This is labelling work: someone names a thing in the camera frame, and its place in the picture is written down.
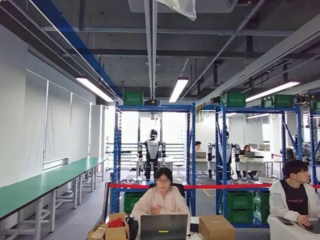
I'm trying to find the coiled cable bundle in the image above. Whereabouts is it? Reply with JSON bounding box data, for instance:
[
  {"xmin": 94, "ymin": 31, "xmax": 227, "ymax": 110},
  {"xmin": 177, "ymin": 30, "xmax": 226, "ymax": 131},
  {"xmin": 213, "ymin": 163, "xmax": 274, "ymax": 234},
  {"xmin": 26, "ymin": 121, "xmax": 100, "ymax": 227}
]
[
  {"xmin": 118, "ymin": 177, "xmax": 141, "ymax": 186},
  {"xmin": 230, "ymin": 178, "xmax": 260, "ymax": 185}
]

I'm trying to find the green plastic crate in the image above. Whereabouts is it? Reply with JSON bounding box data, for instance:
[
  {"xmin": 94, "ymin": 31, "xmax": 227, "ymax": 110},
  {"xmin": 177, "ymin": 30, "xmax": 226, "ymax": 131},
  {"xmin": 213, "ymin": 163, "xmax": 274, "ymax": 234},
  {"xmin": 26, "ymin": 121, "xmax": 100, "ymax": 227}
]
[
  {"xmin": 253, "ymin": 190, "xmax": 271, "ymax": 208},
  {"xmin": 273, "ymin": 94, "xmax": 294, "ymax": 109},
  {"xmin": 122, "ymin": 91, "xmax": 144, "ymax": 107},
  {"xmin": 220, "ymin": 92, "xmax": 248, "ymax": 109},
  {"xmin": 253, "ymin": 204, "xmax": 270, "ymax": 225},
  {"xmin": 123, "ymin": 191, "xmax": 146, "ymax": 214},
  {"xmin": 226, "ymin": 208, "xmax": 254, "ymax": 225},
  {"xmin": 226, "ymin": 191, "xmax": 254, "ymax": 210},
  {"xmin": 260, "ymin": 97, "xmax": 275, "ymax": 109}
]

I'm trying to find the open cardboard box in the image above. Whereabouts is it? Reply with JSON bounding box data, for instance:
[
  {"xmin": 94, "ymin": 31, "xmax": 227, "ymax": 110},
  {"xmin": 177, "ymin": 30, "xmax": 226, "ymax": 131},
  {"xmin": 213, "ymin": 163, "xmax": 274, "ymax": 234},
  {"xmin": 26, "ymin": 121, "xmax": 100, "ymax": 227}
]
[{"xmin": 87, "ymin": 211, "xmax": 131, "ymax": 240}]

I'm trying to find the red cloth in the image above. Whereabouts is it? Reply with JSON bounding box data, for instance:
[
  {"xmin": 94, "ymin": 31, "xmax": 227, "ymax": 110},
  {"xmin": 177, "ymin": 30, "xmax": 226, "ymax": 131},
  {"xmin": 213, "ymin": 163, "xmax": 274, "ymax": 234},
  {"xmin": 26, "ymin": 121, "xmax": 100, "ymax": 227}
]
[{"xmin": 108, "ymin": 217, "xmax": 125, "ymax": 229}]

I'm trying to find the black yellow hoist trolley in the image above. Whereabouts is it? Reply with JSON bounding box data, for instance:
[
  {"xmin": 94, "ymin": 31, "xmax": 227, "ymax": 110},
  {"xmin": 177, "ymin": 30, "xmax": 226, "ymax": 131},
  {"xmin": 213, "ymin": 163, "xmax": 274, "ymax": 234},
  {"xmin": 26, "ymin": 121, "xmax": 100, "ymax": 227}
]
[{"xmin": 143, "ymin": 97, "xmax": 162, "ymax": 107}]

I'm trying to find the white office desk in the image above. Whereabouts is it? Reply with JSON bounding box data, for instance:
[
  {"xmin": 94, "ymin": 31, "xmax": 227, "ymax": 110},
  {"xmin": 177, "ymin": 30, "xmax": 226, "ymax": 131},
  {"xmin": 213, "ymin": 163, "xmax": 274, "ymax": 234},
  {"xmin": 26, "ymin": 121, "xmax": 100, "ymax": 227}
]
[{"xmin": 238, "ymin": 155, "xmax": 276, "ymax": 180}]

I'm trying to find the dark grey laptop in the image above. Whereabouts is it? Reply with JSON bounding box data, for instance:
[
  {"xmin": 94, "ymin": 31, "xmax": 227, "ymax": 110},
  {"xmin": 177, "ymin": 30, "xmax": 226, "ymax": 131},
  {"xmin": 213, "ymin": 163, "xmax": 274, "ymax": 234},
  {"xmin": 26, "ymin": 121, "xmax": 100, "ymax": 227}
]
[
  {"xmin": 140, "ymin": 213, "xmax": 189, "ymax": 240},
  {"xmin": 304, "ymin": 218, "xmax": 320, "ymax": 235}
]

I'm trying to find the metal barrier post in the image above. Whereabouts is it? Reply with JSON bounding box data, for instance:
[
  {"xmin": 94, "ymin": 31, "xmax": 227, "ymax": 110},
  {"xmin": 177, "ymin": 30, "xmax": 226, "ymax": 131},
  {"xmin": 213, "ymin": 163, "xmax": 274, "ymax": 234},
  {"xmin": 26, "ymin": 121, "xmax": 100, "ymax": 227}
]
[{"xmin": 102, "ymin": 180, "xmax": 112, "ymax": 223}]

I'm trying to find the red barrier tape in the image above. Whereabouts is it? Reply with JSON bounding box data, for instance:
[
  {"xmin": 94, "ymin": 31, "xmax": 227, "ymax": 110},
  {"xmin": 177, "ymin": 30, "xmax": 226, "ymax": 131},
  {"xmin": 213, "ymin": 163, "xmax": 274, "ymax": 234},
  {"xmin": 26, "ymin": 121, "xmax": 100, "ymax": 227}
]
[{"xmin": 109, "ymin": 182, "xmax": 320, "ymax": 191}]

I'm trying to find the blue steel shelf rack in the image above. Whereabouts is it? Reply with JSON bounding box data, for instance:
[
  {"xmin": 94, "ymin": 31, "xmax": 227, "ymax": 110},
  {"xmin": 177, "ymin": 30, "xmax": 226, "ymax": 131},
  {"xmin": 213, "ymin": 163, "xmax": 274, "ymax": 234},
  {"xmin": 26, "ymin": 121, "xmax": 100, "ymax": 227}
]
[
  {"xmin": 110, "ymin": 101, "xmax": 197, "ymax": 217},
  {"xmin": 214, "ymin": 104, "xmax": 303, "ymax": 230},
  {"xmin": 306, "ymin": 106, "xmax": 320, "ymax": 187}
]

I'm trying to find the silver black humanoid robot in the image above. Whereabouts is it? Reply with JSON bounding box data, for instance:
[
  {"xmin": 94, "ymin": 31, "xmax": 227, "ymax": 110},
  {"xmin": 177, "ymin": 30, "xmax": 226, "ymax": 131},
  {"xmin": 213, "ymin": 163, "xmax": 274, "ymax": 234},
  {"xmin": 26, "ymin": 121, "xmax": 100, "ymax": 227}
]
[
  {"xmin": 284, "ymin": 133, "xmax": 303, "ymax": 164},
  {"xmin": 207, "ymin": 130, "xmax": 242, "ymax": 182},
  {"xmin": 137, "ymin": 128, "xmax": 168, "ymax": 183}
]

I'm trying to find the green topped workbench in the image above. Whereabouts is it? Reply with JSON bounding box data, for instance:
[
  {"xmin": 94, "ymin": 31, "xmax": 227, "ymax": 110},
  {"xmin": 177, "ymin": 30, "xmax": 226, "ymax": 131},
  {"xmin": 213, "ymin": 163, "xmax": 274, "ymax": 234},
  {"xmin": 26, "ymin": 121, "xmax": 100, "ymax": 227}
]
[
  {"xmin": 69, "ymin": 156, "xmax": 109, "ymax": 194},
  {"xmin": 0, "ymin": 161, "xmax": 85, "ymax": 240}
]

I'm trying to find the closed cardboard box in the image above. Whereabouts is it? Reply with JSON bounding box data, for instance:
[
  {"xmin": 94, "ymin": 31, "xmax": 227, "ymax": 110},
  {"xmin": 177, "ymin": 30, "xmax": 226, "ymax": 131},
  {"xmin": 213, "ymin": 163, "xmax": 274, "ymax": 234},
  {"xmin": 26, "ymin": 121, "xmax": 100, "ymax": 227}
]
[{"xmin": 198, "ymin": 214, "xmax": 236, "ymax": 240}]

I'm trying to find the black bag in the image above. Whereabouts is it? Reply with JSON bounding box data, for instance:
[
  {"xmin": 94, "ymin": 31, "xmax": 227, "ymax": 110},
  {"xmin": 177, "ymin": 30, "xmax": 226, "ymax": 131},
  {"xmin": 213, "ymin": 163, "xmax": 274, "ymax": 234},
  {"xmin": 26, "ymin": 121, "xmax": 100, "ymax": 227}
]
[{"xmin": 125, "ymin": 216, "xmax": 140, "ymax": 240}]

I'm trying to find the grey window railing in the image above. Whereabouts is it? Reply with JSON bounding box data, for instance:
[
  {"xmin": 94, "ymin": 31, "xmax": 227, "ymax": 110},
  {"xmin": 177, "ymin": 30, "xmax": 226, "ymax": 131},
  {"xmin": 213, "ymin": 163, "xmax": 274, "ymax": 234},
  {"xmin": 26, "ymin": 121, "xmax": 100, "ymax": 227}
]
[{"xmin": 119, "ymin": 142, "xmax": 188, "ymax": 167}]

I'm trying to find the long ceiling lamp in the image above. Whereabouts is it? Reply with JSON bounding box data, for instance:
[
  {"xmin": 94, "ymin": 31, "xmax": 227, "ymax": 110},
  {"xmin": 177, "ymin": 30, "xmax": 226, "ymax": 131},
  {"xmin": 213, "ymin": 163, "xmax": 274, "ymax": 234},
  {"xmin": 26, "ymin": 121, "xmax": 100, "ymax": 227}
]
[
  {"xmin": 245, "ymin": 112, "xmax": 271, "ymax": 120},
  {"xmin": 75, "ymin": 76, "xmax": 115, "ymax": 103},
  {"xmin": 168, "ymin": 76, "xmax": 189, "ymax": 104},
  {"xmin": 245, "ymin": 80, "xmax": 300, "ymax": 103}
]

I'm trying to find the red topped metal barrier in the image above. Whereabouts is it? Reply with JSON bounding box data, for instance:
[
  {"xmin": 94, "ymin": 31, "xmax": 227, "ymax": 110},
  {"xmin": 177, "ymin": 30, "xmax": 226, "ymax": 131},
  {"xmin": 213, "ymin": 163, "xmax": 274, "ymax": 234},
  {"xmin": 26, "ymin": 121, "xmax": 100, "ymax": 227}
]
[{"xmin": 270, "ymin": 152, "xmax": 284, "ymax": 179}]

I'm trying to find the blue ceiling beam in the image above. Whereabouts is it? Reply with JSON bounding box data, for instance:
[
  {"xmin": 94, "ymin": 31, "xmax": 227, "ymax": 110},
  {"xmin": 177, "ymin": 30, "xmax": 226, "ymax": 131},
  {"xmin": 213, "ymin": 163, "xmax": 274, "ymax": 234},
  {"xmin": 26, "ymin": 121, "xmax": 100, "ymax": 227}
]
[{"xmin": 29, "ymin": 0, "xmax": 124, "ymax": 101}]

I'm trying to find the round stool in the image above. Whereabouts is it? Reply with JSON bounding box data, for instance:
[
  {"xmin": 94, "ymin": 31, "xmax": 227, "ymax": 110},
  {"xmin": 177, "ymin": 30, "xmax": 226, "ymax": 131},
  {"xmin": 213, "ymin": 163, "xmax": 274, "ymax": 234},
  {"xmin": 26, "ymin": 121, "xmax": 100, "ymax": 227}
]
[{"xmin": 172, "ymin": 161, "xmax": 185, "ymax": 177}]

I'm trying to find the grey ceiling rail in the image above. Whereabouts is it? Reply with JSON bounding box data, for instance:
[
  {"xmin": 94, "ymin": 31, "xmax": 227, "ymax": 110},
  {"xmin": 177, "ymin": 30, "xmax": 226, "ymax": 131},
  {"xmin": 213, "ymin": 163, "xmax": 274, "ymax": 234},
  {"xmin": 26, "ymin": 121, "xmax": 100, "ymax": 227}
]
[
  {"xmin": 194, "ymin": 12, "xmax": 320, "ymax": 108},
  {"xmin": 143, "ymin": 0, "xmax": 159, "ymax": 101}
]

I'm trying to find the clear plastic sheet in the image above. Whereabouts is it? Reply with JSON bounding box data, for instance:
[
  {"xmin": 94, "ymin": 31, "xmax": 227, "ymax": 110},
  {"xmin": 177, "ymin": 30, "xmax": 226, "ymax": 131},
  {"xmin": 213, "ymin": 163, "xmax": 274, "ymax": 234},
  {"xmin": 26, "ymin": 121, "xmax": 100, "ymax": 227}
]
[{"xmin": 154, "ymin": 0, "xmax": 198, "ymax": 22}]

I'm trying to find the black smartphone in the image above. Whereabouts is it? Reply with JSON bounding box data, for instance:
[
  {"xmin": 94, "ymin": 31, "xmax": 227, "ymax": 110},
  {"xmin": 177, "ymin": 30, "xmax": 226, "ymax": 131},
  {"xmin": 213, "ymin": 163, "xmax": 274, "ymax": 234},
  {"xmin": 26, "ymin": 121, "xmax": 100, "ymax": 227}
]
[{"xmin": 276, "ymin": 216, "xmax": 294, "ymax": 227}]

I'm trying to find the white roller blind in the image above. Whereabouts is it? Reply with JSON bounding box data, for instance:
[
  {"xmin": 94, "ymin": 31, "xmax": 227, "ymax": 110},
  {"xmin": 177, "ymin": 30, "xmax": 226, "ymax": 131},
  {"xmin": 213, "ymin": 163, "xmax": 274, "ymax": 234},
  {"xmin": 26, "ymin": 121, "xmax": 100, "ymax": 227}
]
[
  {"xmin": 0, "ymin": 68, "xmax": 48, "ymax": 188},
  {"xmin": 44, "ymin": 80, "xmax": 73, "ymax": 164},
  {"xmin": 69, "ymin": 93, "xmax": 91, "ymax": 164}
]

